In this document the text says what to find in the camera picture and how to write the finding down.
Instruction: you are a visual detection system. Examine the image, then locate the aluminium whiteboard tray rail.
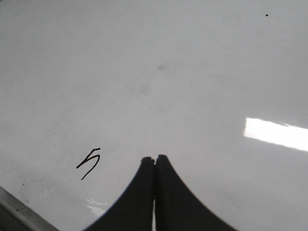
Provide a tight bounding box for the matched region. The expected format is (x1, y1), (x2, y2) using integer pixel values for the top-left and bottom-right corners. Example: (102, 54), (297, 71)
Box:
(0, 187), (58, 231)

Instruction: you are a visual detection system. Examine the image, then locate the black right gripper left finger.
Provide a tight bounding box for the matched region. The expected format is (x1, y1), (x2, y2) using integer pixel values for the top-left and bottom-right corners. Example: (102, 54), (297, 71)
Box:
(85, 157), (154, 231)

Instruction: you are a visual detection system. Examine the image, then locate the white whiteboard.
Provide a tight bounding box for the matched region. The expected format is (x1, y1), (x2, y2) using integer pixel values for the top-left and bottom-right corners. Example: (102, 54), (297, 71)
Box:
(0, 0), (308, 231)

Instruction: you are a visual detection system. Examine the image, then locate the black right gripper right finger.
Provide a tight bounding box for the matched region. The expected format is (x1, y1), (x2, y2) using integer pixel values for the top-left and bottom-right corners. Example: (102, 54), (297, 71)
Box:
(154, 154), (235, 231)

